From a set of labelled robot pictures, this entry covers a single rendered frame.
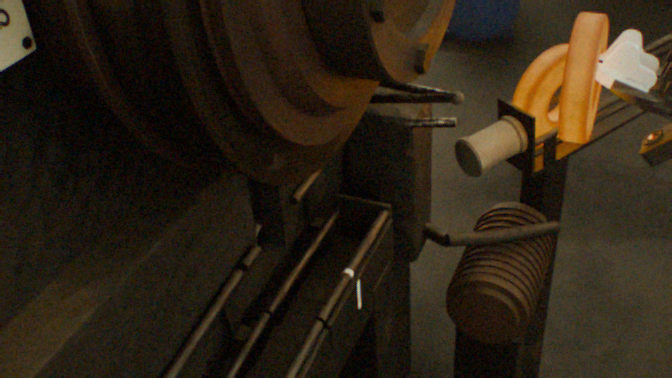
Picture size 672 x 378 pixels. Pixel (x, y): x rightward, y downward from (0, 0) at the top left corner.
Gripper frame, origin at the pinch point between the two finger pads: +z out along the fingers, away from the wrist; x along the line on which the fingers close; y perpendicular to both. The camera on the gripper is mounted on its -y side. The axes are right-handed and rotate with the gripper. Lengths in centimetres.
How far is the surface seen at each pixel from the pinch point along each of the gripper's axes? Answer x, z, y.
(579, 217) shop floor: -83, -20, -81
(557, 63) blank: -13.0, 3.0, -7.7
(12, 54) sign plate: 54, 37, 12
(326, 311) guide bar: 37.2, 14.7, -18.1
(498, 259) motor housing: 2.6, -0.7, -32.1
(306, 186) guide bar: 23.6, 23.9, -15.5
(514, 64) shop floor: -165, 15, -90
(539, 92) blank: -10.5, 3.6, -11.7
